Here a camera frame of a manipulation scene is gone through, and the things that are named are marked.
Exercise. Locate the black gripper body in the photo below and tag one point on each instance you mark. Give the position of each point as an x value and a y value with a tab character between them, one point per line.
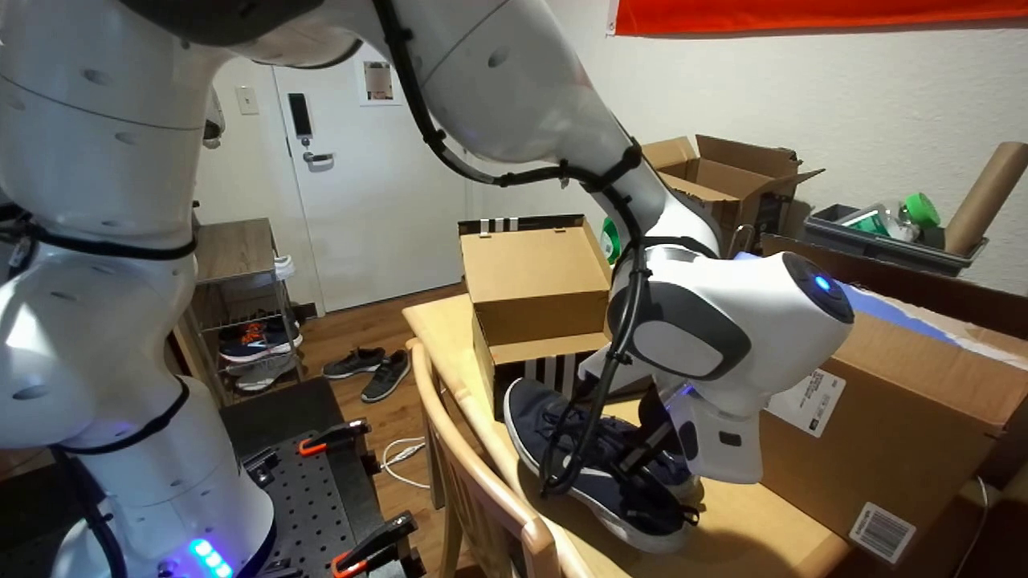
668	434

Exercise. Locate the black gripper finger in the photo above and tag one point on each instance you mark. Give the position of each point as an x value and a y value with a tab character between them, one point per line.
679	501
648	485

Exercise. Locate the black shoe box tan lid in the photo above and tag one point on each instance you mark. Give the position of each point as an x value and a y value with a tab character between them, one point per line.
533	277

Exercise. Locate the large sealed cardboard box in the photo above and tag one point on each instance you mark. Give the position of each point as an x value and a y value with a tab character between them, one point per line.
909	451

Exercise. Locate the open empty cardboard box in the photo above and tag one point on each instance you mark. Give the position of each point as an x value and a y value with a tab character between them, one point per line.
740	178

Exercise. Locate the wooden shoe shelf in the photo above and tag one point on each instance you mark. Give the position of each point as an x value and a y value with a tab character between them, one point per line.
234	252

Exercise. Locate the light wooden chair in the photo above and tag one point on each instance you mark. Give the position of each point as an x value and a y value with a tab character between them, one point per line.
470	483

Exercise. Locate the black clamp with orange tips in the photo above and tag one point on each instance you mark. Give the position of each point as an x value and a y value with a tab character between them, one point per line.
375	548
332	438

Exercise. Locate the dark sneaker with light sole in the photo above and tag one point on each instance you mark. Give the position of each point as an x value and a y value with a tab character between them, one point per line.
387	377
354	362

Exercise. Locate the black plastic tray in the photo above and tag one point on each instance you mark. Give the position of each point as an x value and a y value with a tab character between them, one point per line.
887	245

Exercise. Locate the green plastic item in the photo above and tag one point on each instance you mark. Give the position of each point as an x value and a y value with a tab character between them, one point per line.
924	210

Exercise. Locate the white door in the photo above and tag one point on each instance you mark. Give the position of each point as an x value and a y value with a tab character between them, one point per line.
364	237

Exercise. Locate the brown cardboard tube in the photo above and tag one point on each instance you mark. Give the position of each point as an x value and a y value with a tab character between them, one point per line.
986	196

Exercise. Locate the sneaker with orange accent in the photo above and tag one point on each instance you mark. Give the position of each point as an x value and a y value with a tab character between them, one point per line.
259	342

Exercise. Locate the small portrait photo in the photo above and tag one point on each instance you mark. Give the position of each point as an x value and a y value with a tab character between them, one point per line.
376	83

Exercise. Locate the black door keypad lock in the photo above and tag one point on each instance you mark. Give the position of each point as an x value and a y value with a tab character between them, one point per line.
300	114

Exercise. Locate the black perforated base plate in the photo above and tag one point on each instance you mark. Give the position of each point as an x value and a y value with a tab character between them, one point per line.
308	483

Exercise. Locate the white light switch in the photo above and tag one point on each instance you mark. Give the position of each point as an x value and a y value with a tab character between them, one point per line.
247	102

